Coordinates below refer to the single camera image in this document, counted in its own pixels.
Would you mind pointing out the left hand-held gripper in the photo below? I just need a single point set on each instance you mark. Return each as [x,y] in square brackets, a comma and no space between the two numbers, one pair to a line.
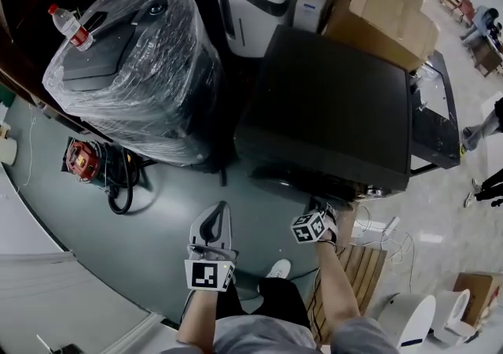
[204,275]

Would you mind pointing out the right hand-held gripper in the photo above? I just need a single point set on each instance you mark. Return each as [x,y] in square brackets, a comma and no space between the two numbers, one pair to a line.
[310,228]

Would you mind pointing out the black washing machine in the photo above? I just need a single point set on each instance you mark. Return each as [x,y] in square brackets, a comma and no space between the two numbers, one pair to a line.
[330,108]

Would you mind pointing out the person's left forearm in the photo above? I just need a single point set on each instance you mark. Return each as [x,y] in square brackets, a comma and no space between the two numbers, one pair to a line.
[198,317]

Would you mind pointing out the person's right forearm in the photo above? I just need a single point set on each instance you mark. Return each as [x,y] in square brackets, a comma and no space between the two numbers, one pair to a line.
[338,285]

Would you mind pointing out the white power adapter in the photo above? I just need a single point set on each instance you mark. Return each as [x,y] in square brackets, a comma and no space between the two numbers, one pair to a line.
[359,232]

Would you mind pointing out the person's white shoe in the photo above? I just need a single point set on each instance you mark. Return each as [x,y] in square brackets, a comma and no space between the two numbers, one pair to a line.
[280,268]

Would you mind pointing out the wooden slatted pallet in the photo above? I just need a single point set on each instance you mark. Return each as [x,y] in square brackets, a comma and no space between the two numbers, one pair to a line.
[365,270]

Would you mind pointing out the person's black trousers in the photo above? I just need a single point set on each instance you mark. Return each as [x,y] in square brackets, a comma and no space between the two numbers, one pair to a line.
[275,301]

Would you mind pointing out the white power strip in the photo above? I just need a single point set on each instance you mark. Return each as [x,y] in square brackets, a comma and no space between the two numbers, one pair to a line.
[391,226]

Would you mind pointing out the person's grey shirt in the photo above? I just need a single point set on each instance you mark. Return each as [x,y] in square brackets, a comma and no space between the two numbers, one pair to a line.
[267,336]

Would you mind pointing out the white rounded appliance blue mark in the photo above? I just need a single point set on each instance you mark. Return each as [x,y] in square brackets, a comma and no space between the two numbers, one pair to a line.
[408,317]

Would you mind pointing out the black low table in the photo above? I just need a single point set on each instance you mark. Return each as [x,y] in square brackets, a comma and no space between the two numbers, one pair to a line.
[436,124]

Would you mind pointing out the plastic-wrapped dark appliance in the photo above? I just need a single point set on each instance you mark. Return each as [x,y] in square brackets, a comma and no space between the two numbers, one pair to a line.
[149,69]

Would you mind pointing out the white toilet-shaped appliance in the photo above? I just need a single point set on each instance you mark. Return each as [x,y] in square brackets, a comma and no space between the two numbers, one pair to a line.
[456,317]

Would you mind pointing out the small brown cardboard box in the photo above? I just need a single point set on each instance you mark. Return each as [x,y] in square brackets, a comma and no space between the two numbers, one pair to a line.
[481,293]

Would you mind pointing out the white cylinder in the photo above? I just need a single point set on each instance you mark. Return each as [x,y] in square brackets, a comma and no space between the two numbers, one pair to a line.
[8,151]

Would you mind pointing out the small white box blue label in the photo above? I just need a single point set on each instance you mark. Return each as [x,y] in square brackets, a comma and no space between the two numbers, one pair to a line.
[311,6]

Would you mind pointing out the large brown cardboard box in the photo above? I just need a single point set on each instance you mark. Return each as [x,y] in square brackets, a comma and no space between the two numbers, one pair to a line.
[385,10]

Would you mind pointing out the clear water bottle red label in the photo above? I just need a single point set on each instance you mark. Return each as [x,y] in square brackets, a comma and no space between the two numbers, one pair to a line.
[70,28]

